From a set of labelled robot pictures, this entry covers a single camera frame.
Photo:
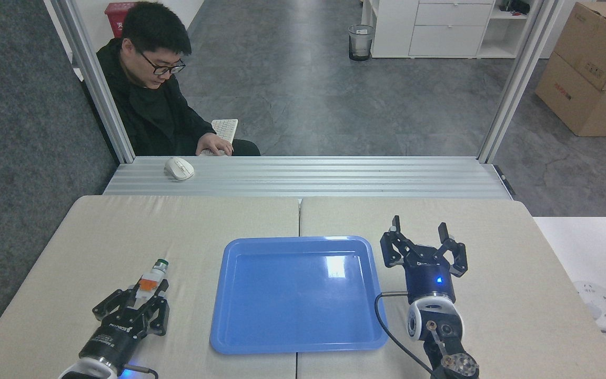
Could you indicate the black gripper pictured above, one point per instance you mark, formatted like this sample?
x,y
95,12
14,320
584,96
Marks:
x,y
116,337
429,279

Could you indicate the white orange switch part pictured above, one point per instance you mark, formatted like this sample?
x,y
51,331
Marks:
x,y
151,276

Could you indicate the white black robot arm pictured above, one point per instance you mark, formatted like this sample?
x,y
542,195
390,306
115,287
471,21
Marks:
x,y
84,371
442,331

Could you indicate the blue plastic tray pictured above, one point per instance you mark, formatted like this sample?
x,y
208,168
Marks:
x,y
298,300

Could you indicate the person's hand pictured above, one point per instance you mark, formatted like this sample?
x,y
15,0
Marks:
x,y
213,143

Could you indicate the white computer mouse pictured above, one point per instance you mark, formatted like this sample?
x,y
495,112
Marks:
x,y
179,168

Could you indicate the white side table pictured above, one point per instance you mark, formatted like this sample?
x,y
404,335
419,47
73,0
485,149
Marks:
x,y
587,252

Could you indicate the white round power socket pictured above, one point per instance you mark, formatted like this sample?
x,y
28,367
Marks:
x,y
600,305

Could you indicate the person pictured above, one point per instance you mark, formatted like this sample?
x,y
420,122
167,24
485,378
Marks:
x,y
150,113

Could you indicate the white keyboard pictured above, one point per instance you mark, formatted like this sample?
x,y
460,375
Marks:
x,y
225,128

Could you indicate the large cardboard box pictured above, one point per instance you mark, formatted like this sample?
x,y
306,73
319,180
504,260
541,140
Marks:
x,y
576,102

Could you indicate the black mesh trash bin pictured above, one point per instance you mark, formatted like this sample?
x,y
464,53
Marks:
x,y
361,43

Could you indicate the white drawer cabinet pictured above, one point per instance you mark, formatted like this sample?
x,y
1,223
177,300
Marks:
x,y
440,29

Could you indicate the black item on shelf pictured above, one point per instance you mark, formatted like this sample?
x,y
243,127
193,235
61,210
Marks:
x,y
516,6

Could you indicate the small cardboard box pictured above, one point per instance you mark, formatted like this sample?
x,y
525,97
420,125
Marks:
x,y
605,47

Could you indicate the red bin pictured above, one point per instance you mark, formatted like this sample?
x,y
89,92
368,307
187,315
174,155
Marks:
x,y
114,18

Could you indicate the silver aluminium rail platform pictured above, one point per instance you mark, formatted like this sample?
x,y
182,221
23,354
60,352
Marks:
x,y
308,179

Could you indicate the silver aluminium post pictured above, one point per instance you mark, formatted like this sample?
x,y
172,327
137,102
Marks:
x,y
516,84
98,84

